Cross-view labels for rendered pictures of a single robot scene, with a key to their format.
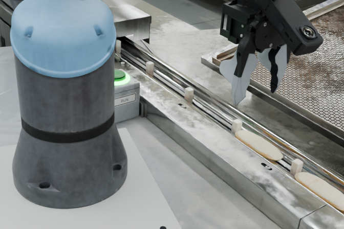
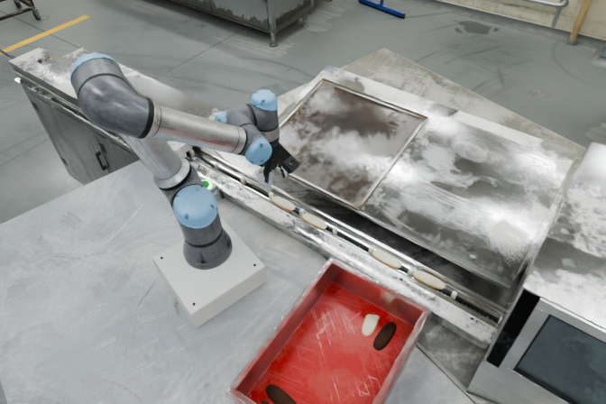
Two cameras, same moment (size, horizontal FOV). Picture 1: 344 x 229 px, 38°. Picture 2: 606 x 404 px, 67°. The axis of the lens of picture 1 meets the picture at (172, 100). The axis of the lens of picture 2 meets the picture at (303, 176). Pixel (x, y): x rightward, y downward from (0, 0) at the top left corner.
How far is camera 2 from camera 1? 0.83 m
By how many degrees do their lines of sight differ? 19
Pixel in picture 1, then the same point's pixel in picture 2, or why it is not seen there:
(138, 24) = not seen: hidden behind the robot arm
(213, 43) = not seen: hidden behind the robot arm
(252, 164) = (282, 216)
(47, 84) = (197, 231)
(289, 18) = (282, 159)
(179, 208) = (256, 246)
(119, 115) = not seen: hidden behind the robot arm
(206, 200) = (266, 238)
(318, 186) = (312, 220)
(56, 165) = (206, 254)
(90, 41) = (210, 212)
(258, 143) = (283, 203)
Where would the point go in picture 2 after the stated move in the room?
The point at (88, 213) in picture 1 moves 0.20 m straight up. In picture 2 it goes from (224, 267) to (212, 224)
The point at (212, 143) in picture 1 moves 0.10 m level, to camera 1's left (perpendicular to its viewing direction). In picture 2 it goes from (262, 210) to (234, 216)
